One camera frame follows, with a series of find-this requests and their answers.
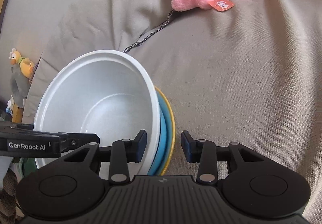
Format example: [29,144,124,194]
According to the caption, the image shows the white bowl with orange print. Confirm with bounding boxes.
[34,50,161,175]

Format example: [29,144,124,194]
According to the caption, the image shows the grey sofa cushion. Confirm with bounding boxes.
[22,0,171,124]

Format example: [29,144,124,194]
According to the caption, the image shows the grey sofa cover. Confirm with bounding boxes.
[1,0,321,222]

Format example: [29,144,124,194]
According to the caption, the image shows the blue bowl white inside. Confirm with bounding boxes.
[147,92,167,175]

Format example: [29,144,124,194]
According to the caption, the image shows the yellow duck plush toy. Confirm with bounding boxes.
[6,48,35,123]

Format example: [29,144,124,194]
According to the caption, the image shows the orange paper hang tag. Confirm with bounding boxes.
[208,0,234,12]

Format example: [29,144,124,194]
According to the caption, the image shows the yellow rimmed white plate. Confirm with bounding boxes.
[155,87,176,175]

